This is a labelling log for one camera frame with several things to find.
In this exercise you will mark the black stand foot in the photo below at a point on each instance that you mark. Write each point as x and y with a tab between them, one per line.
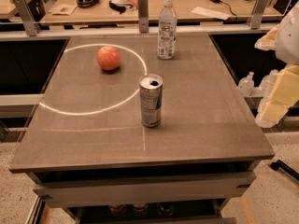
275	165

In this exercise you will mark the left metal bracket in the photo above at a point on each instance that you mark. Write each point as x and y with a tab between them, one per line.
29	23

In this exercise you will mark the red apple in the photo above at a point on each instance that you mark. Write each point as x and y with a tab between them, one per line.
108	58

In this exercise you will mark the small clear bottle left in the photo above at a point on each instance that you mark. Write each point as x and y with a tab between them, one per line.
246	84

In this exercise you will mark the metal bracket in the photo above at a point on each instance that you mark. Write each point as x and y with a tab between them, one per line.
255	19
29	23
143	16

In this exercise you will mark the clear plastic water bottle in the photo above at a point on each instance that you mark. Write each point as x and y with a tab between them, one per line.
167	31

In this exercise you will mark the black sunglasses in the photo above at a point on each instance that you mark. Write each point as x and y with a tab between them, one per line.
120	7

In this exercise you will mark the right metal bracket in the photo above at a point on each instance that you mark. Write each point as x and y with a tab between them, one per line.
255	19

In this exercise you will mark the silver blue drink can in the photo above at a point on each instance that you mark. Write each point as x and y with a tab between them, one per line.
151	96

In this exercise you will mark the middle metal bracket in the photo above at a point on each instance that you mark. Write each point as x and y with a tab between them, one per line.
143	16

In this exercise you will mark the small paper card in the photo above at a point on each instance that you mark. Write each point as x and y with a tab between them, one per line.
63	9

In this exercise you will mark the small clear bottle right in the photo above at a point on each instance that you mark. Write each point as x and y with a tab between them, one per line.
267	82

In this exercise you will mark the small clear bottle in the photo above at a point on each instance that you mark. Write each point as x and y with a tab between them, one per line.
267	82
246	84

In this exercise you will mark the white paper sheet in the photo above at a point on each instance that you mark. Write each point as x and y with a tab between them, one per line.
210	13

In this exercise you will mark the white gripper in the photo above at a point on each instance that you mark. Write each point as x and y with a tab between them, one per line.
289	37

